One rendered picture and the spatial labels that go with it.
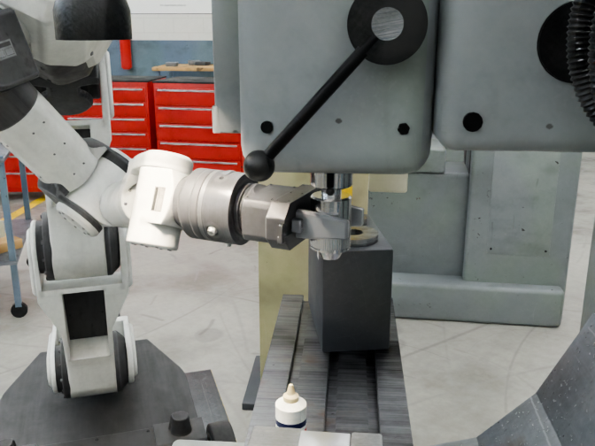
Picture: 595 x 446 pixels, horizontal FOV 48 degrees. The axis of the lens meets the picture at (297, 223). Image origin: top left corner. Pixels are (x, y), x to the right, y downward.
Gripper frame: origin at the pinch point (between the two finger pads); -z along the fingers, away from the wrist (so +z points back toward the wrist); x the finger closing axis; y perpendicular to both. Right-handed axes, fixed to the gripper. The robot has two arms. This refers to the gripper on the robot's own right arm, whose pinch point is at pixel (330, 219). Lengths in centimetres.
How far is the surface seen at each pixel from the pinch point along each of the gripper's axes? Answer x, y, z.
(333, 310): 30.2, 25.5, 10.1
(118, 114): 376, 53, 321
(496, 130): -6.6, -12.5, -18.1
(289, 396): -0.6, 23.9, 4.9
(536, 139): -5.3, -11.8, -21.5
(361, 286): 32.5, 21.3, 5.9
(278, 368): 21.4, 33.6, 16.4
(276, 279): 155, 76, 78
